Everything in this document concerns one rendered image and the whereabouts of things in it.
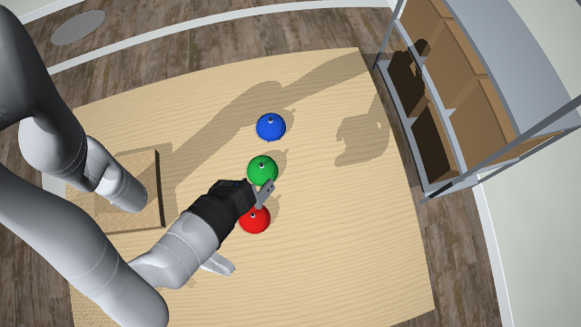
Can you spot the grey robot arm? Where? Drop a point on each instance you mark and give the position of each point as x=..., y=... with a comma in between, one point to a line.
x=53, y=141

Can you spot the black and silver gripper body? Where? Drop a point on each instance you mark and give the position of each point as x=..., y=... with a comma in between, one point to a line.
x=209, y=220

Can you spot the red dome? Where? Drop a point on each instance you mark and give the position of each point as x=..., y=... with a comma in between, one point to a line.
x=256, y=222

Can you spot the green bell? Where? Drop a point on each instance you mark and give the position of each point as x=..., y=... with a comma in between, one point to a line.
x=261, y=168

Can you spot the blue bell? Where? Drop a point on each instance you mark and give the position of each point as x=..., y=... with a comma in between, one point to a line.
x=270, y=127

